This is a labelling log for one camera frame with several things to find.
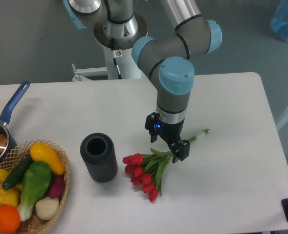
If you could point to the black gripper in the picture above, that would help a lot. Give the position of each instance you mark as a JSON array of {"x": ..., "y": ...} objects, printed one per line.
[{"x": 170, "y": 133}]

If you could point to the red tulip bouquet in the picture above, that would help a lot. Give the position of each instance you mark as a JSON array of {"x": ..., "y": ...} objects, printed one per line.
[{"x": 147, "y": 171}]

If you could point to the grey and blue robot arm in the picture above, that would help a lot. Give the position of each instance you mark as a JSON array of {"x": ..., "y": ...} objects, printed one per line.
[{"x": 166, "y": 64}]

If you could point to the dark grey ribbed vase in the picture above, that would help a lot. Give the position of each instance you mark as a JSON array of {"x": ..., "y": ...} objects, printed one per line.
[{"x": 98, "y": 153}]

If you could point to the yellow squash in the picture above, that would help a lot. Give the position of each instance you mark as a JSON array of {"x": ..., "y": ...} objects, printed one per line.
[{"x": 40, "y": 151}]

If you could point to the green bok choy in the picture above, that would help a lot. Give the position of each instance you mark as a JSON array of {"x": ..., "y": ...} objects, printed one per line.
[{"x": 35, "y": 183}]

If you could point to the white garlic bulb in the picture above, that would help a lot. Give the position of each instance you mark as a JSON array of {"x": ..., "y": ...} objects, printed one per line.
[{"x": 47, "y": 207}]

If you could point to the woven wicker basket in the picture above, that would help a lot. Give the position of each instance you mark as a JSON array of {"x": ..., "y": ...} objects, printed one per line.
[{"x": 36, "y": 225}]

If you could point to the dark green cucumber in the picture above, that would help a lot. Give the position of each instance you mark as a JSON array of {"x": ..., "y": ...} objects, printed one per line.
[{"x": 17, "y": 173}]

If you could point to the blue transparent container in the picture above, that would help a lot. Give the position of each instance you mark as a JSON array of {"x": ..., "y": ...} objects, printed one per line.
[{"x": 279, "y": 21}]

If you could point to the yellow gourd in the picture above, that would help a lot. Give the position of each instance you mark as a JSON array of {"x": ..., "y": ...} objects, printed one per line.
[{"x": 9, "y": 197}]

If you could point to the orange fruit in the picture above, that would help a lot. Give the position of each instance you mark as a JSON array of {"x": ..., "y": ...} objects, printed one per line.
[{"x": 9, "y": 219}]

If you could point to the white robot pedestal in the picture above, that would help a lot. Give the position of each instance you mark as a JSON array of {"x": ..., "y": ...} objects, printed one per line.
[{"x": 116, "y": 41}]

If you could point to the blue handled saucepan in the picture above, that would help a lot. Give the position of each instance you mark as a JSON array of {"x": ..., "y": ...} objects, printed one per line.
[{"x": 6, "y": 116}]

